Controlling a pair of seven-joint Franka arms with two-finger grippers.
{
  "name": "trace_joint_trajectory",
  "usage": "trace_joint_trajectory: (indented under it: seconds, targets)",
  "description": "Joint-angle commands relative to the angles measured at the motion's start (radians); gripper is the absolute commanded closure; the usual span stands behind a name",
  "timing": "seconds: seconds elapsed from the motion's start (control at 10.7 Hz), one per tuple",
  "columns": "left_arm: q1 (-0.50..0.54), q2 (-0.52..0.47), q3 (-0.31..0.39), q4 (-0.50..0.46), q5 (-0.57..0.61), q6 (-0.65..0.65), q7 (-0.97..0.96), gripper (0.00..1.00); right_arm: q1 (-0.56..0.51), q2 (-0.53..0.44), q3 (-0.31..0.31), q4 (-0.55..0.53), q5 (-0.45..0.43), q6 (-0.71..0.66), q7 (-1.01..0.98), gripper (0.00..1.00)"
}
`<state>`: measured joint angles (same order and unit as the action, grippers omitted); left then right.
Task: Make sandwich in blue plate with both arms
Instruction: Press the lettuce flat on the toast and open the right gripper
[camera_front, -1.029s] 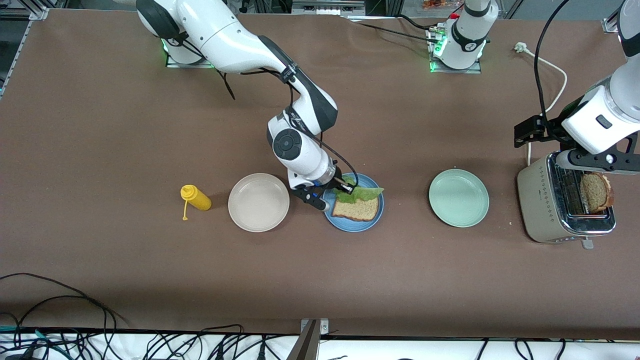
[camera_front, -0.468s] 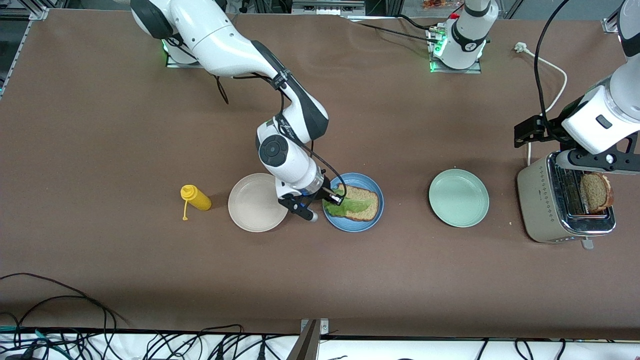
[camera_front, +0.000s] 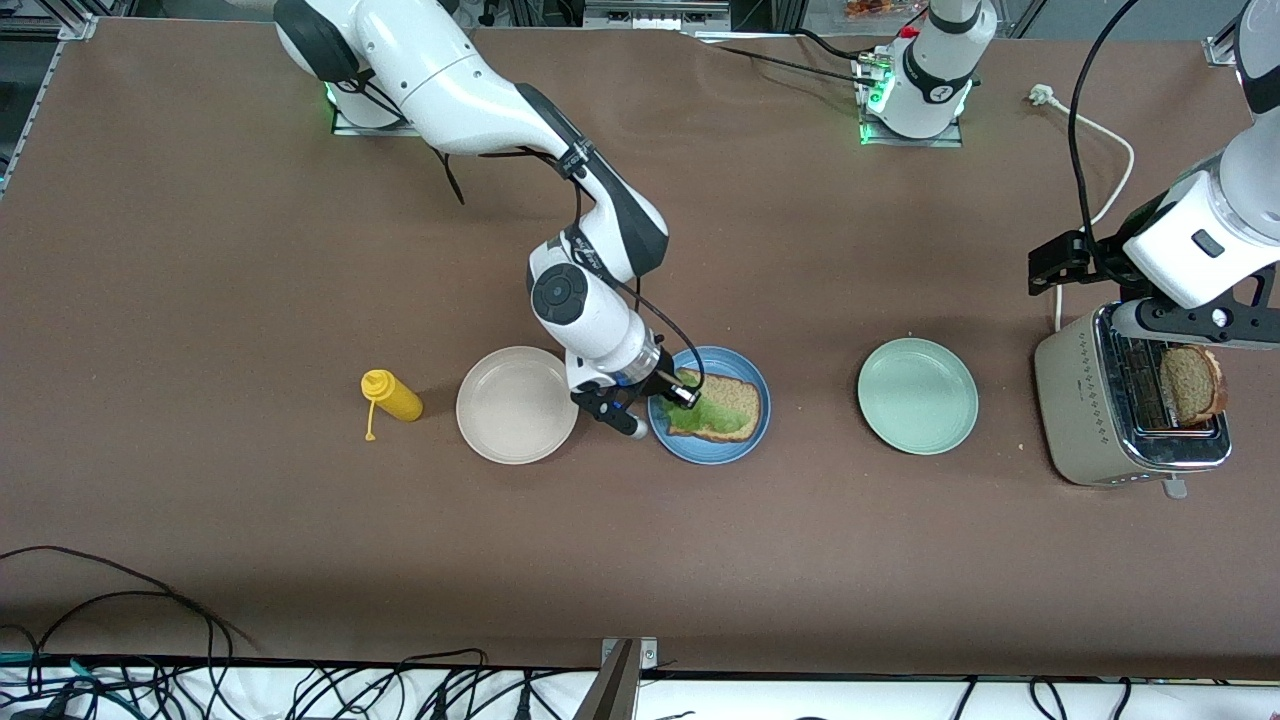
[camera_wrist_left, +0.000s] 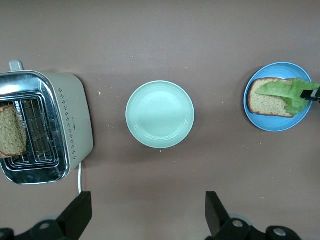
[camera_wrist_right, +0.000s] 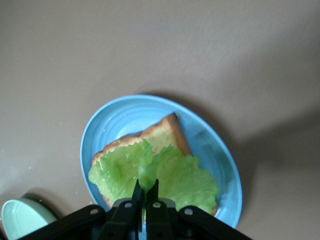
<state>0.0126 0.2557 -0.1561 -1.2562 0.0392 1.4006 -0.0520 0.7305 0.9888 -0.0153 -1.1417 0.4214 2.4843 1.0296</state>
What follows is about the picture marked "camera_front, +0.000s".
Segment grey metal box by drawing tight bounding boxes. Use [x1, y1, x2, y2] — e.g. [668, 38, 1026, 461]
[580, 0, 733, 33]

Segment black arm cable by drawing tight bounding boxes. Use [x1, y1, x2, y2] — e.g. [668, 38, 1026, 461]
[438, 145, 701, 381]
[1066, 0, 1143, 246]

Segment beige round plate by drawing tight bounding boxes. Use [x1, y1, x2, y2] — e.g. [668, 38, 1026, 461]
[455, 345, 581, 466]

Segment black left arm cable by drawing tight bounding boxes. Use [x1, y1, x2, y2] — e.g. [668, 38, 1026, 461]
[1066, 0, 1143, 246]

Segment beige chrome toaster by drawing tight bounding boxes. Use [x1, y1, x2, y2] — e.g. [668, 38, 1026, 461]
[1033, 300, 1234, 501]

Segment blue round plate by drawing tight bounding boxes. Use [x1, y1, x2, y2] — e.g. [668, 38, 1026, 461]
[647, 346, 772, 466]

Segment green round plate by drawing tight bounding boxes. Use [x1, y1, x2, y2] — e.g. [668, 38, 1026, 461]
[856, 337, 980, 457]

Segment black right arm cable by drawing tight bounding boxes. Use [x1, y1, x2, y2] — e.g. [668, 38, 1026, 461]
[438, 145, 701, 381]

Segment green lettuce leaf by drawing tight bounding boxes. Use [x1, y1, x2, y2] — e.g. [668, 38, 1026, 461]
[665, 370, 758, 442]

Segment yellow mustard squeeze bottle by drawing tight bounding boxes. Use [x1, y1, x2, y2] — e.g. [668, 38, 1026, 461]
[360, 368, 424, 442]

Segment aluminium profile post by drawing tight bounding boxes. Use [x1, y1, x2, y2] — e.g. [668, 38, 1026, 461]
[573, 640, 641, 720]

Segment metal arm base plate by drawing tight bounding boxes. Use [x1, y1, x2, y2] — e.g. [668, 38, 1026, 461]
[856, 52, 967, 149]
[330, 100, 421, 138]

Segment silver corner bracket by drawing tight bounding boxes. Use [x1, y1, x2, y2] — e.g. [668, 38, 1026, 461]
[600, 636, 660, 669]

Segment brown bread slice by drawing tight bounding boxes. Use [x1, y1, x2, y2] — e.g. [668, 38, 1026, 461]
[1158, 343, 1230, 428]
[668, 371, 764, 444]

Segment teal cable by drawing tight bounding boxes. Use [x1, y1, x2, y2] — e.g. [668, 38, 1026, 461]
[0, 652, 96, 691]

